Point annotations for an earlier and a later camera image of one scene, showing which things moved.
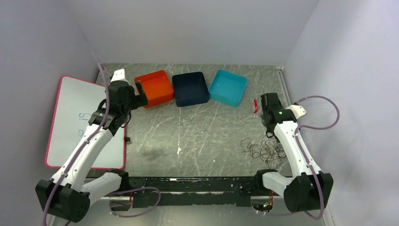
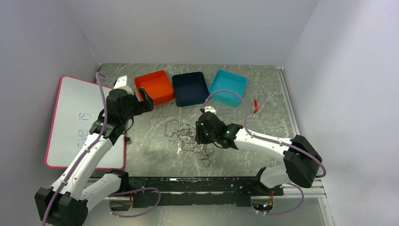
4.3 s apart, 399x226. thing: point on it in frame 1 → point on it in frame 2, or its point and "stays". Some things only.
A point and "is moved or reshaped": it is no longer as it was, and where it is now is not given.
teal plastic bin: (228, 88) stays
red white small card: (255, 105) stays
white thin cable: (271, 149) is moved or reshaped
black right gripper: (282, 105) → (200, 138)
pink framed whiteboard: (78, 105) stays
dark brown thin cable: (272, 157) → (186, 133)
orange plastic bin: (157, 87) stays
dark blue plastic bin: (190, 89) stays
